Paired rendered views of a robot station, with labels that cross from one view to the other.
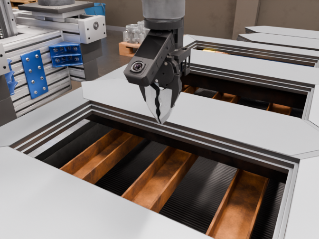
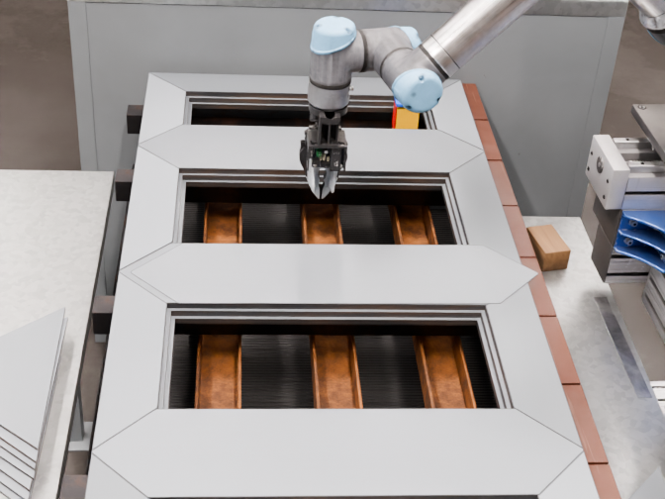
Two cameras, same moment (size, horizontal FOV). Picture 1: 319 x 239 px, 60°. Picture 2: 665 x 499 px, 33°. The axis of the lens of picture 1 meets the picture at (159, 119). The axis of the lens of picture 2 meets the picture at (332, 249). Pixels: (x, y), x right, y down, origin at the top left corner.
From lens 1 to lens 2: 2.44 m
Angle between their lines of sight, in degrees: 107
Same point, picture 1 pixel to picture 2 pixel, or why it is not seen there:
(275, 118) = (210, 291)
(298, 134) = (176, 273)
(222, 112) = (283, 280)
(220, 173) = not seen: hidden behind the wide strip
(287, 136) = (189, 265)
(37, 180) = (378, 159)
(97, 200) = not seen: hidden behind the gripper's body
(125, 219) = (286, 160)
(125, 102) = (421, 256)
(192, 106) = (329, 277)
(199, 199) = (291, 389)
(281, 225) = (180, 195)
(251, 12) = not seen: outside the picture
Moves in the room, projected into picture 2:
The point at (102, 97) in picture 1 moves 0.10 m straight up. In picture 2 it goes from (460, 253) to (467, 210)
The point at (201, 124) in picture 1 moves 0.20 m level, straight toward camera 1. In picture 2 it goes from (295, 253) to (258, 197)
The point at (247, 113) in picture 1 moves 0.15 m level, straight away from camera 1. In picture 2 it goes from (249, 288) to (265, 343)
